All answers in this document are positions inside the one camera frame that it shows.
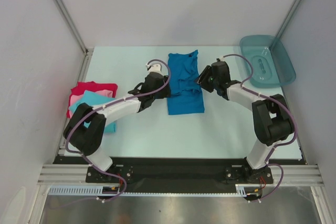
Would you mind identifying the blue t shirt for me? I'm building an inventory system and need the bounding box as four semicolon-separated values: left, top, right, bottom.
167;50;205;115

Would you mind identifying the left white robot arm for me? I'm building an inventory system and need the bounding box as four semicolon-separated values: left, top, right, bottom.
63;72;171;182

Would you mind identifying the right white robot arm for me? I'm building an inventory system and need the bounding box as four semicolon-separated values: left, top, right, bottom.
195;60;295;183

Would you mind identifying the teal transparent plastic bin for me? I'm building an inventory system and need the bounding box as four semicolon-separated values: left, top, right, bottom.
239;35;296;88

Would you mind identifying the folded red t shirt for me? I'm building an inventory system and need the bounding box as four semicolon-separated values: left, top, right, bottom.
68;81;118;107

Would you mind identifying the folded cyan t shirt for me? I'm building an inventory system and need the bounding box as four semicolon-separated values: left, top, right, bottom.
69;94;114;118

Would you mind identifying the folded pink t shirt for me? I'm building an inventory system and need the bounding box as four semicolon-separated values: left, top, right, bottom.
69;89;113;106

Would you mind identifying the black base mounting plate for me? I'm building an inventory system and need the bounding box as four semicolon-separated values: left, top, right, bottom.
54;155;274;194

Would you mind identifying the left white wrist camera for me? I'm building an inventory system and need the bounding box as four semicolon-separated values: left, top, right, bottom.
146;63;162;74

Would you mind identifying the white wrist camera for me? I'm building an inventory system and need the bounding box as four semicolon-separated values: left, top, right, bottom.
216;56;226;62
146;63;162;74

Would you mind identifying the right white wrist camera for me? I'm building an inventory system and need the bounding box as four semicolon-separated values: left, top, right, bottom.
216;56;226;62

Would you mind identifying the left aluminium corner post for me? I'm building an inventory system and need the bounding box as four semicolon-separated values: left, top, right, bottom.
53;0;89;55

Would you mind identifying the aluminium corner post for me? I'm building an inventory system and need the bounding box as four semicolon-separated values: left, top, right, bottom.
275;0;303;40
53;0;89;55

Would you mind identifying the right light cable duct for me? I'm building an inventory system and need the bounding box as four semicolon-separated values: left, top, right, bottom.
235;184;263;197

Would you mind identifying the light blue cable duct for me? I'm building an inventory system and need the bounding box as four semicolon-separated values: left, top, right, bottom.
49;185;103;196

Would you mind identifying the right aluminium corner post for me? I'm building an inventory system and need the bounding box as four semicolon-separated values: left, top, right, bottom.
275;0;303;40

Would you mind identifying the aluminium front frame rail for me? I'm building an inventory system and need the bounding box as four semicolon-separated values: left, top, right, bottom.
37;164;324;186

